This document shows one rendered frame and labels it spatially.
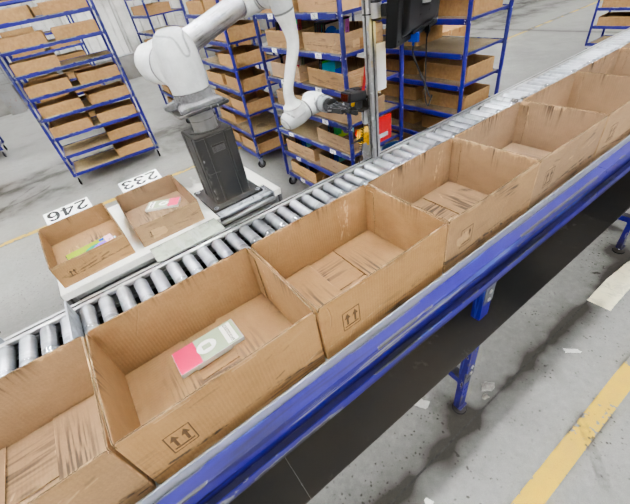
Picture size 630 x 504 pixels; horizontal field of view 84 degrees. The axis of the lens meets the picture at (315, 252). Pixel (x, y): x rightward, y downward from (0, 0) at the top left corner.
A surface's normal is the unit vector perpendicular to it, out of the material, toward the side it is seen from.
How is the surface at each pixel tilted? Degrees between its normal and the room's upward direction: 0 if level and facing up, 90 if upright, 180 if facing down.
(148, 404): 0
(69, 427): 1
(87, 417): 1
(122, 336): 89
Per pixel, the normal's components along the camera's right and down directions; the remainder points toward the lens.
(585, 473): -0.15, -0.76
